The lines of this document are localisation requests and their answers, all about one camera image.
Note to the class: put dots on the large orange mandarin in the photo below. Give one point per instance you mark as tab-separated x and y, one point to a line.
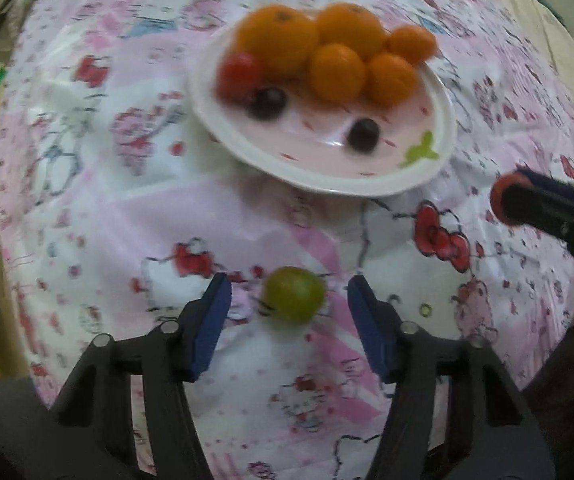
349	27
277	40

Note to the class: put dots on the pink cartoon printed tablecloth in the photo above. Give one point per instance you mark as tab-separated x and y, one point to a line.
117	210

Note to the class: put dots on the small orange mandarin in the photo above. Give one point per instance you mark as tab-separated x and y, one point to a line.
412	42

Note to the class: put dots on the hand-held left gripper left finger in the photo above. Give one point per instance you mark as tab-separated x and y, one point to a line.
212	325

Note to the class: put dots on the dark grey cloth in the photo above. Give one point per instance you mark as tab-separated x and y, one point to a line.
2	435

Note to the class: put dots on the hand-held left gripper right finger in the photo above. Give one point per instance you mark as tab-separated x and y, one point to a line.
367	320

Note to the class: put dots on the red tomato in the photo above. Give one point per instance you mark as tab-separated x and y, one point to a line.
497	197
241	76

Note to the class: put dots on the green grape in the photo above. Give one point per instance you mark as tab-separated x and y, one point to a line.
293	295

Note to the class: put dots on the dark purple grape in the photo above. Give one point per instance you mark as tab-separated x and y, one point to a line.
268	103
363	135

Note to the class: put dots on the pink white plate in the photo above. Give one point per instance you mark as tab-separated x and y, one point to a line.
317	155

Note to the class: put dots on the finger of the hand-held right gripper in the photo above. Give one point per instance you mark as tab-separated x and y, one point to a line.
552	182
537	210

